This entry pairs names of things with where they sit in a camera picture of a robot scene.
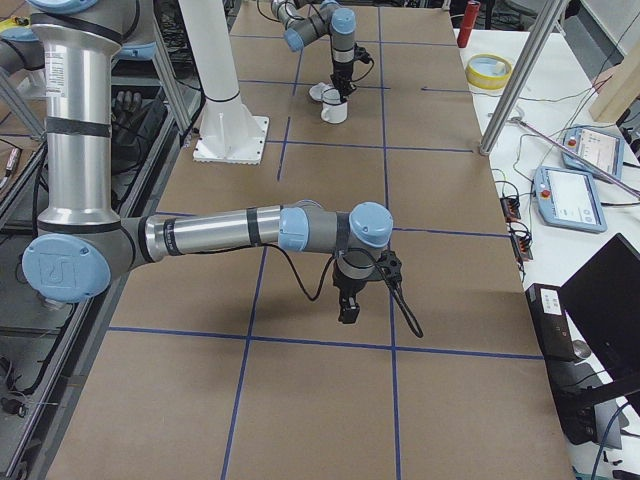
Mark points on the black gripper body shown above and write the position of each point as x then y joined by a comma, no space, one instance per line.
348,285
342,69

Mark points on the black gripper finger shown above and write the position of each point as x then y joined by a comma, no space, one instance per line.
338,90
344,303
349,91
353,310

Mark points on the white ceramic lid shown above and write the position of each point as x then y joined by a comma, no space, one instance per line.
316,92

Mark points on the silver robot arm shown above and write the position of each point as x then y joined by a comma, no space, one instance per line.
331,19
82,244

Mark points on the white enamel mug blue rim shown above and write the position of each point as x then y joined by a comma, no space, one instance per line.
334,114

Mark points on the yellow tape roll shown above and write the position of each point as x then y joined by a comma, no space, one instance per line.
488,71

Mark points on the red cylinder tube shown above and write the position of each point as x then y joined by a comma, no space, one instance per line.
468,22

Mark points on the orange usb hub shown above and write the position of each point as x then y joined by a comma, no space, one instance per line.
511,208
521,245

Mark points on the black computer box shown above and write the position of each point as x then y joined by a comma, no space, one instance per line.
550,323

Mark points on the near teach pendant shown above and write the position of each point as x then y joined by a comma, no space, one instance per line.
568,199

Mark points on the teach pendant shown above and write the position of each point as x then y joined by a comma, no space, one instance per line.
568,199
600,148

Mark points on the black monitor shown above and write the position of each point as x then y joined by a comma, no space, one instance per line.
602,300

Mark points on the far teach pendant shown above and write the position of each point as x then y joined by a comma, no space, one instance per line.
600,148

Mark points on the wooden plank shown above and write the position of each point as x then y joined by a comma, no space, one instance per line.
617,88

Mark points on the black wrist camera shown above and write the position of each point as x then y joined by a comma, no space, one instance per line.
391,266
361,54

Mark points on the aluminium frame post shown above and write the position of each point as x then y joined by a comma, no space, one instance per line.
536,40

